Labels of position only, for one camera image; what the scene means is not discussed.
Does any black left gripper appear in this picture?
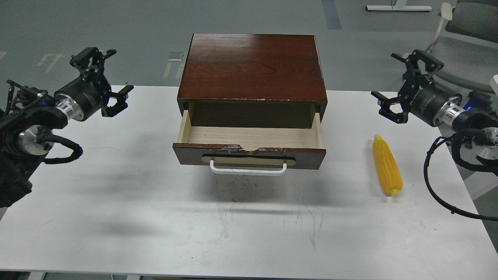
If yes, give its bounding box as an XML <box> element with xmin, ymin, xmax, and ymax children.
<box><xmin>54</xmin><ymin>47</ymin><xmax>135</xmax><ymax>122</ymax></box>

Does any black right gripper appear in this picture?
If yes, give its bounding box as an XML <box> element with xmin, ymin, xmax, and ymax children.
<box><xmin>371</xmin><ymin>49</ymin><xmax>463</xmax><ymax>128</ymax></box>

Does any yellow corn cob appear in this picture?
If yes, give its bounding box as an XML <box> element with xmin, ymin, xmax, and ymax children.
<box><xmin>372</xmin><ymin>134</ymin><xmax>403</xmax><ymax>196</ymax></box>

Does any wooden drawer with white handle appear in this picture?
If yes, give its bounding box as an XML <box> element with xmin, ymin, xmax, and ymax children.
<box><xmin>172</xmin><ymin>112</ymin><xmax>326</xmax><ymax>176</ymax></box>

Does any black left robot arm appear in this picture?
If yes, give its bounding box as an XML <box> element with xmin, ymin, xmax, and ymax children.
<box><xmin>0</xmin><ymin>47</ymin><xmax>133</xmax><ymax>208</ymax></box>

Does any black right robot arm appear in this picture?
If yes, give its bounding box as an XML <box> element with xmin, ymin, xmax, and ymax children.
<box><xmin>371</xmin><ymin>49</ymin><xmax>497</xmax><ymax>174</ymax></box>

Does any dark wooden drawer cabinet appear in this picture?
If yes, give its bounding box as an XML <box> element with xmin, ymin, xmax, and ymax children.
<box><xmin>177</xmin><ymin>33</ymin><xmax>327</xmax><ymax>118</ymax></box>

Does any grey office chair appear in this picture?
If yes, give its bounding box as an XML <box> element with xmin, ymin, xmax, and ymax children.
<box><xmin>426</xmin><ymin>0</ymin><xmax>498</xmax><ymax>94</ymax></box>

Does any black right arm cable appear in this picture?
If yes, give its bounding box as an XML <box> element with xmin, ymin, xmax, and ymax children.
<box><xmin>423</xmin><ymin>134</ymin><xmax>498</xmax><ymax>222</ymax></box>

